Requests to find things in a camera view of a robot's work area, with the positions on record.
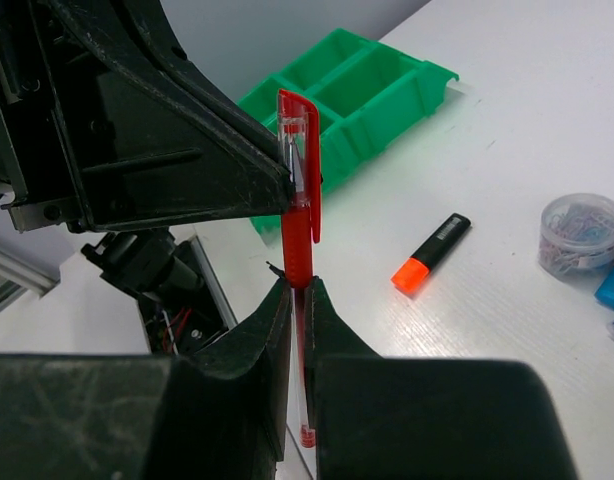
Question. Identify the orange-capped black highlighter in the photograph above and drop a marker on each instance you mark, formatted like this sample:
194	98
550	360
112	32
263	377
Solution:
413	273

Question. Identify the clear jar of paperclips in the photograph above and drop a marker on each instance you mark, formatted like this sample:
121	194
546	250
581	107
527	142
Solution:
577	236

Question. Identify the red transparent pen cap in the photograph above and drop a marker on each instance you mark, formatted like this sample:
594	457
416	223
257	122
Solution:
298	132

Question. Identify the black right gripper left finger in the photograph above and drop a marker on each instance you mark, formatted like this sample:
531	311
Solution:
219	413

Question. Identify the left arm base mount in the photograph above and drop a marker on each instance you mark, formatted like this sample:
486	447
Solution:
182	307

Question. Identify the red gel pen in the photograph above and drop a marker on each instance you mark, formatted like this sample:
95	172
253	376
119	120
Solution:
297	258

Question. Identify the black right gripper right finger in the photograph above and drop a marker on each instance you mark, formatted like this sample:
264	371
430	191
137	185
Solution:
378	417

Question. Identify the green four-compartment plastic bin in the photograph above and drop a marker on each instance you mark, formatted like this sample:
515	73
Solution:
367	93

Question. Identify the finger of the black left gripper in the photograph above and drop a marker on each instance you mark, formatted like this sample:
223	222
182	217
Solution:
151	141

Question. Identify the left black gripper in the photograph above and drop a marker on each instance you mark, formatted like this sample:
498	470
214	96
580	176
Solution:
48	114

